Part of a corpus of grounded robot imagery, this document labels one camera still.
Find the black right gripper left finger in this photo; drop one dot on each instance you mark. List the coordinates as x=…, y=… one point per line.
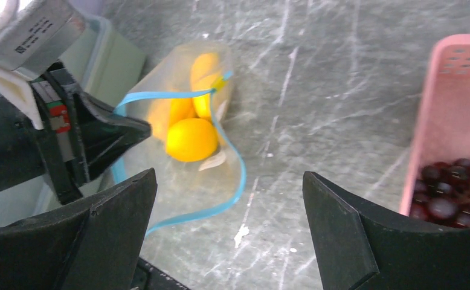
x=92, y=243

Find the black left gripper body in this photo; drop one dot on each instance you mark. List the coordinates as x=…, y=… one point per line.
x=52, y=153

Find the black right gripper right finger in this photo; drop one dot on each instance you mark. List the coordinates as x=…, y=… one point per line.
x=362, y=245

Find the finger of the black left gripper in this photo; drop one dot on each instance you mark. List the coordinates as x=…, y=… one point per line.
x=104, y=134

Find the yellow lemon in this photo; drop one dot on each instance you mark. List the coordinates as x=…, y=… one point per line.
x=191, y=140

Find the clear zip top bag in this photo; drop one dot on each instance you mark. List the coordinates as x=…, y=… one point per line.
x=199, y=172

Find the dark red grape bunch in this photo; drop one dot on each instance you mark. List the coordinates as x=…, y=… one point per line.
x=441, y=194

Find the yellow mango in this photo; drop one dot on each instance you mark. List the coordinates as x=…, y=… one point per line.
x=204, y=72

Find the pink perforated plastic basket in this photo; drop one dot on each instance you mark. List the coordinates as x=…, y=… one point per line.
x=442, y=130

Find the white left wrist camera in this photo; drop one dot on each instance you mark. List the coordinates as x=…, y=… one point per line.
x=33, y=35

